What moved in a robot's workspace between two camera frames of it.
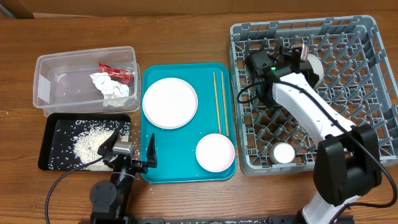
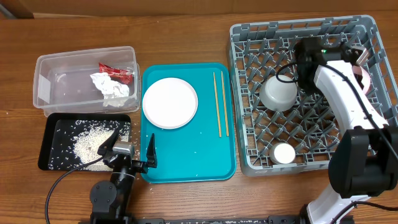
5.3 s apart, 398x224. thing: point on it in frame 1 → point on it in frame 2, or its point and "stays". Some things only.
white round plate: x=170 y=103 stays
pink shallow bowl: x=215 y=152 → x=365 y=79
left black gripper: x=142 y=166 stays
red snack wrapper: x=117 y=74 stays
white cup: x=281 y=152 stays
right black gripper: x=309 y=71 → x=359 y=78
